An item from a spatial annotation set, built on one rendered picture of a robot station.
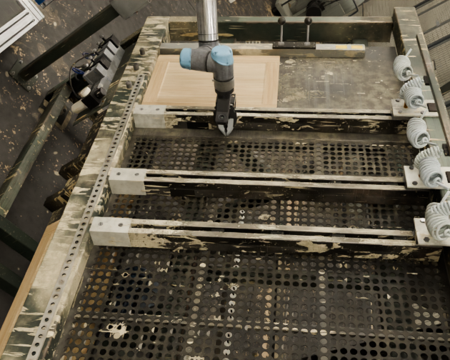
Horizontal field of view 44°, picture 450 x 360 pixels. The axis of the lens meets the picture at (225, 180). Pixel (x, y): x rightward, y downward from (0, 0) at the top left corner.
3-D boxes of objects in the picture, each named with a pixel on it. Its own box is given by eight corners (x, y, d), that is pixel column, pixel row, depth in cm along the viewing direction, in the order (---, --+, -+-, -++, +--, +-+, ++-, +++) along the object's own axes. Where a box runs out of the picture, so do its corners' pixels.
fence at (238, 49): (162, 50, 266) (161, 42, 263) (363, 51, 255) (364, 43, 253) (160, 55, 262) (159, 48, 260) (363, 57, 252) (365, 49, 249)
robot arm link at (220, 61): (213, 42, 194) (236, 45, 192) (215, 69, 202) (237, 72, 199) (205, 53, 189) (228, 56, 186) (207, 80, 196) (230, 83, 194)
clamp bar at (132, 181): (117, 178, 201) (103, 126, 184) (455, 190, 188) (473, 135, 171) (110, 198, 194) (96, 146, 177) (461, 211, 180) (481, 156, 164)
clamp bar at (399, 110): (139, 116, 228) (129, 65, 211) (436, 122, 215) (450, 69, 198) (134, 131, 221) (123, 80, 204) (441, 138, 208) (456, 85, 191)
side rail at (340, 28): (172, 35, 288) (170, 16, 280) (388, 36, 276) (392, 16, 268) (171, 41, 284) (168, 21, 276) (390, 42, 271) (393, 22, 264)
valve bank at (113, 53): (82, 43, 268) (117, 18, 257) (103, 64, 275) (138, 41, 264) (48, 103, 232) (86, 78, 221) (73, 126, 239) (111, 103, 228)
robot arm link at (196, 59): (189, 64, 206) (217, 68, 203) (177, 71, 197) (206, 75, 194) (190, 43, 203) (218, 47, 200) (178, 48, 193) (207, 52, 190)
